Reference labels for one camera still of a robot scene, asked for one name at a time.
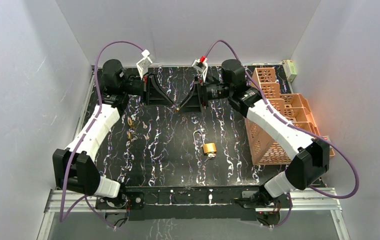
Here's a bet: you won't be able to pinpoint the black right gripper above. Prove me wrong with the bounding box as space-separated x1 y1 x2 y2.
177 75 233 114

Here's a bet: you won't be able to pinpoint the silver key of medium padlock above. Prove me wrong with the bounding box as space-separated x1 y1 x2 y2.
143 133 150 140

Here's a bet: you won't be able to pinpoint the medium brass padlock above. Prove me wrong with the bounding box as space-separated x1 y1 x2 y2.
126 130 135 142

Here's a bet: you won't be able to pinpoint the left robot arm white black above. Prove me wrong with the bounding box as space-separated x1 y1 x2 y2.
52 56 173 208

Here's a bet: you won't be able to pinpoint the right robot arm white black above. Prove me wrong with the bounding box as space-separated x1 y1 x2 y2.
178 56 330 207

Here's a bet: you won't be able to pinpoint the large brass padlock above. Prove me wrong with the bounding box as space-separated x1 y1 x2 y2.
192 130 217 156

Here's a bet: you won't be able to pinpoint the silver keys of large padlock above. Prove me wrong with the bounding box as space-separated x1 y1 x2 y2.
205 153 216 162

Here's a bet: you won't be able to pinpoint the pink perforated organizer rack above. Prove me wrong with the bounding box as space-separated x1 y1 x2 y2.
245 67 320 165

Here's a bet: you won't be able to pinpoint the white green small box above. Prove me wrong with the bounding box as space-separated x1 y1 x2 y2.
282 59 298 82

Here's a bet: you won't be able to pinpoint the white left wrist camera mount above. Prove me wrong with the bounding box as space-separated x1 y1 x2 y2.
136 49 153 79

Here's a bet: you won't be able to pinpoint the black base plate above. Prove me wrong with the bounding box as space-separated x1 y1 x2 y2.
95 185 290 224

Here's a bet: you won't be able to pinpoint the aluminium frame rail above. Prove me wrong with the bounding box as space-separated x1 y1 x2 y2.
37 185 350 240

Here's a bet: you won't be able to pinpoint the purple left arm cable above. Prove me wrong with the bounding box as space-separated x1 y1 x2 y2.
59 41 146 229

